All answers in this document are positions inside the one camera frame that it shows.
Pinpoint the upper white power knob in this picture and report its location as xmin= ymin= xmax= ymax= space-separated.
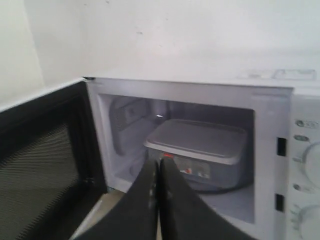
xmin=302 ymin=142 xmax=320 ymax=188

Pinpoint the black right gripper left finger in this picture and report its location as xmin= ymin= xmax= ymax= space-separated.
xmin=76 ymin=160 xmax=159 ymax=240

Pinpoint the lower white timer knob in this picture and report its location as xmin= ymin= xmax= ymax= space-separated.
xmin=298 ymin=205 xmax=320 ymax=240

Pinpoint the white microwave oven body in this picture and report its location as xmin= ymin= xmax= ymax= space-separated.
xmin=85 ymin=69 xmax=320 ymax=240

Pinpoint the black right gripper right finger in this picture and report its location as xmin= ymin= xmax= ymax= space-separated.
xmin=159 ymin=158 xmax=253 ymax=240

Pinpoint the white plastic lidded container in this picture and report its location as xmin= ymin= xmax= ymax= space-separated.
xmin=144 ymin=119 xmax=253 ymax=192

